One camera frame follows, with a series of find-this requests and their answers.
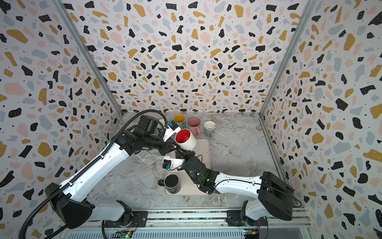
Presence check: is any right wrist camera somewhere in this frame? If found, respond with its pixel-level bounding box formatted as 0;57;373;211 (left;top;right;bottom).
162;157;185;171

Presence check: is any white cream mug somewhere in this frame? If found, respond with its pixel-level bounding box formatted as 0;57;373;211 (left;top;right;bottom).
175;128;197;150

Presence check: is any beige rectangular tray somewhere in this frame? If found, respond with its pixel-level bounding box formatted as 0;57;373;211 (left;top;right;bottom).
165;138;213;197

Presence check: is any circuit board right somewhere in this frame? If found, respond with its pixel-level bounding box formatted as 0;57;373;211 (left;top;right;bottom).
243;228;260;239

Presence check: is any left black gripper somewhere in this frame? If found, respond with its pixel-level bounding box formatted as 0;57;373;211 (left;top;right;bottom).
145;132;181;155

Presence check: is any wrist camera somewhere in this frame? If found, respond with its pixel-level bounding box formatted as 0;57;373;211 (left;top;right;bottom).
163;121;181;142
162;157;185;171

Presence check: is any black mug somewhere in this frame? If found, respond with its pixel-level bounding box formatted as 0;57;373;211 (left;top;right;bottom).
157;174;181;194

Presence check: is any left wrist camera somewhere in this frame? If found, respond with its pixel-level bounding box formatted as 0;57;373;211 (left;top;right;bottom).
163;121;181;142

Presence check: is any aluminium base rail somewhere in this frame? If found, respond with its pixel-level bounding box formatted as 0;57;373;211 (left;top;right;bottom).
59;208;315;239

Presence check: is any green circuit board left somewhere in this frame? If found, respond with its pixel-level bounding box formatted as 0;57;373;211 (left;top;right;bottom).
112;231;134;239

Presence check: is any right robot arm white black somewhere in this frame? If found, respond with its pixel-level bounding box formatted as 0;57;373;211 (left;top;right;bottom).
164;151;294;221

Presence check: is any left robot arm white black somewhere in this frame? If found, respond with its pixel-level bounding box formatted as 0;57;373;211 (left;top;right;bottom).
46;115;181;229

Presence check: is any black corrugated cable conduit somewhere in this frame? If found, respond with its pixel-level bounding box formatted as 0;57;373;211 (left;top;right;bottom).
18;109;168;239

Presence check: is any pink glass mug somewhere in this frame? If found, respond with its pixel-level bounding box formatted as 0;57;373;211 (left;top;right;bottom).
188;118;202;136

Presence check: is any grey handleless cup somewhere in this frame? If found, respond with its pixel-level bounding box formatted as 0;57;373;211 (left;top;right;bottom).
204;121;216;137

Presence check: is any light blue yellow-inside mug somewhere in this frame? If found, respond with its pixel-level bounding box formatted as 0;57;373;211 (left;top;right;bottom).
174;115;187;128

